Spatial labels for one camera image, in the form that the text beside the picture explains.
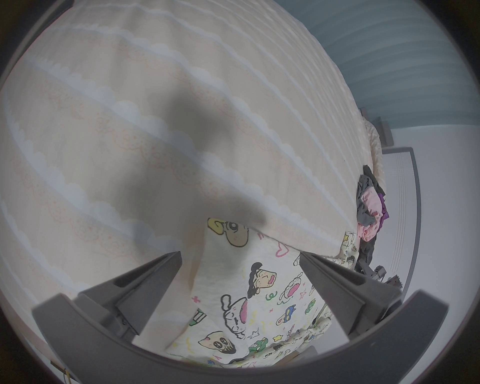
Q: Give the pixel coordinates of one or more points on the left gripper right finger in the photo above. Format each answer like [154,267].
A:
[337,288]

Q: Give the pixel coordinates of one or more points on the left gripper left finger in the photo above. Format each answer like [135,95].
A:
[157,277]

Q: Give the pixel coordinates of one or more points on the white printed pyjama top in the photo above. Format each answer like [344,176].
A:
[255,300]

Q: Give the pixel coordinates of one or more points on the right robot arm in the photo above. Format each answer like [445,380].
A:
[393,282]

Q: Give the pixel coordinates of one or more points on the bed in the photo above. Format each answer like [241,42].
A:
[150,112]

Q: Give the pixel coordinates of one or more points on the black garment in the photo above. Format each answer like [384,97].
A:
[365,251]

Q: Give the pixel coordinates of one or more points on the purple garment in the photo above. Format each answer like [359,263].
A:
[384,212]

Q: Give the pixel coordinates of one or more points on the pink garment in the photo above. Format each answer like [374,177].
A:
[371,198]

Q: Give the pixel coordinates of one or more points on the dark grey garment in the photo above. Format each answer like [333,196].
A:
[365,183]

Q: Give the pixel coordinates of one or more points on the cream pillow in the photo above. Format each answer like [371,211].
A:
[375,150]

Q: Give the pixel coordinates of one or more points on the grey bedside table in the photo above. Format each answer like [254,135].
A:
[382,131]

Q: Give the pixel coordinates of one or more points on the blue-green curtain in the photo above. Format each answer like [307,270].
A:
[393,56]

